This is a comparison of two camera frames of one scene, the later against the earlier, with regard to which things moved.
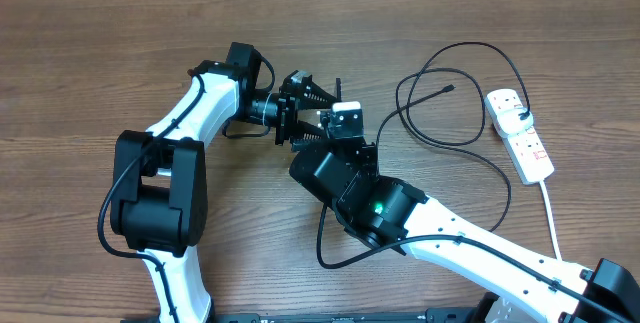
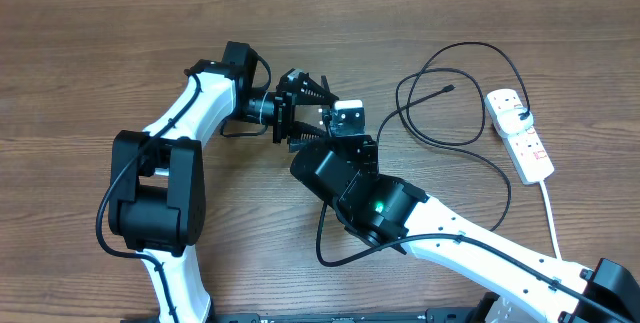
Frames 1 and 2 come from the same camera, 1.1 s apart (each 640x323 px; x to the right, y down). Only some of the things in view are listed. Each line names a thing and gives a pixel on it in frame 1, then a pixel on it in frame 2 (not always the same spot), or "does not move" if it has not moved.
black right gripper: (366, 154) does not move
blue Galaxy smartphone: (338, 89) → (324, 82)
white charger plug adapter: (511, 124) does not move
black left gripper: (288, 110) does not move
